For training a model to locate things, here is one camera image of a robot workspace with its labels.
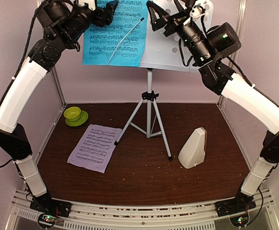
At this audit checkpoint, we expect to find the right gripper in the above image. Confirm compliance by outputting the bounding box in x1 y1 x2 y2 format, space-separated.
145 0 214 63

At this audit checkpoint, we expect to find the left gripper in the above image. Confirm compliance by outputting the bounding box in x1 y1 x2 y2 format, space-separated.
58 0 120 44

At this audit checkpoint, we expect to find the blue sheet music page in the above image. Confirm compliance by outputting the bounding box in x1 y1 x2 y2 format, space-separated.
82 0 148 67

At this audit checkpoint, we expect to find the white perforated music stand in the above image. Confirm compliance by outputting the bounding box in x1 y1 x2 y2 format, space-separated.
105 0 213 161

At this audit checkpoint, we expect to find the lilac sheet music page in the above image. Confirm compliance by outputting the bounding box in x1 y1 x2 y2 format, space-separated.
67 125 122 173

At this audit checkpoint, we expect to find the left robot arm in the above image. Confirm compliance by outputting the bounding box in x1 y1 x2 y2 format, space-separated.
0 0 119 213

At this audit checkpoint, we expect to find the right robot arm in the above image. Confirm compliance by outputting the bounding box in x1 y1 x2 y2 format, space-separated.
146 0 279 212

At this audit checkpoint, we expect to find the green bowl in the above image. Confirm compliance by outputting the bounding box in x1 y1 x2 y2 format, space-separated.
63 106 81 122

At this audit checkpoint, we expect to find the white metronome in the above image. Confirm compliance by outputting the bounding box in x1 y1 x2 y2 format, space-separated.
178 127 207 169

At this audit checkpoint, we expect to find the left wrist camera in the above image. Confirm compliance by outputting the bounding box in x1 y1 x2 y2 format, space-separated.
76 0 97 11

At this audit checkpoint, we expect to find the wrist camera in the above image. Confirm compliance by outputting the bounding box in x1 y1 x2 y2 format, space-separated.
183 0 209 25
76 0 97 11

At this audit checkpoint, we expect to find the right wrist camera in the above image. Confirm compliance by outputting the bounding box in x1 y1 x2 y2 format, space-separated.
183 0 209 25

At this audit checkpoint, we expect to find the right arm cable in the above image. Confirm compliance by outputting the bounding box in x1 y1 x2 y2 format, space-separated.
177 14 279 111

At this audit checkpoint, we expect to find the right aluminium corner post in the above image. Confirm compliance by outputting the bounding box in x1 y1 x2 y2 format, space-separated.
218 0 249 109

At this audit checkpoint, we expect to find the aluminium corner post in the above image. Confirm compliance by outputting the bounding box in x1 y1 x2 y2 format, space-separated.
35 0 67 107
218 0 249 109

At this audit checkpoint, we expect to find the left aluminium corner post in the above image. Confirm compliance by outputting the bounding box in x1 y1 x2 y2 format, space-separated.
35 0 67 107

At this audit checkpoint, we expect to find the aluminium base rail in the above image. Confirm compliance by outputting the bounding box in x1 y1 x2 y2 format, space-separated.
4 189 279 230

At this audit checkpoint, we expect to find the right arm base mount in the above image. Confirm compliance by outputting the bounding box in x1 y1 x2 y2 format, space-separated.
215 198 256 228

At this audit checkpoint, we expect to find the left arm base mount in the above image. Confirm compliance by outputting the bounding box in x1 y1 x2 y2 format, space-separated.
30 199 72 229

